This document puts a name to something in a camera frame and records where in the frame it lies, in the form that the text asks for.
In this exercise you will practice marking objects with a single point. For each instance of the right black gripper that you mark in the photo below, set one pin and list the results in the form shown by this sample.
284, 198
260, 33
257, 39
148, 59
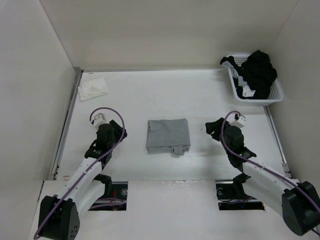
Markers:
216, 126

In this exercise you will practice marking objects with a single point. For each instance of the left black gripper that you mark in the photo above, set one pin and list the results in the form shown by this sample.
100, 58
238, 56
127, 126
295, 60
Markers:
117, 130

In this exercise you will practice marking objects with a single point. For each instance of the grey tank top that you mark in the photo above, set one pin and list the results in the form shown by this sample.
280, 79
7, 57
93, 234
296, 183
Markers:
168, 136

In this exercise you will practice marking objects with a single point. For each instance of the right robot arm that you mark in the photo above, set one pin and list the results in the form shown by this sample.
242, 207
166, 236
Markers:
298, 203

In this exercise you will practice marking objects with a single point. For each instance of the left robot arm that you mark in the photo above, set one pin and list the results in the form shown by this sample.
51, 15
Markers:
60, 214

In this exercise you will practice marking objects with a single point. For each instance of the white folded tank top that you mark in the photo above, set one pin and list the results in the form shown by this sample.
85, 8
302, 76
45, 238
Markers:
93, 88

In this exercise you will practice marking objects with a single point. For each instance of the white cloth in basket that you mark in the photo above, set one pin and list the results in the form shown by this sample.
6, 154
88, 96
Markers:
242, 86

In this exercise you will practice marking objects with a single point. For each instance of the white plastic basket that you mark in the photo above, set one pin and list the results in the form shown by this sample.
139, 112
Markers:
276, 92

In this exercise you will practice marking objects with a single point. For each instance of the black clothes pile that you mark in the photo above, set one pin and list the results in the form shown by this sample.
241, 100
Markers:
257, 71

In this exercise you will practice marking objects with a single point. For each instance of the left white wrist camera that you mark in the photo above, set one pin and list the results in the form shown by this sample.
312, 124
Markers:
99, 120

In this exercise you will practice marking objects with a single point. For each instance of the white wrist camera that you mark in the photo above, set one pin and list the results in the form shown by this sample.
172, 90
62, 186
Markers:
99, 120
238, 121

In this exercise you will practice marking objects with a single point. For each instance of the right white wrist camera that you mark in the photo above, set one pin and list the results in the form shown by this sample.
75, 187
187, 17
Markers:
238, 121

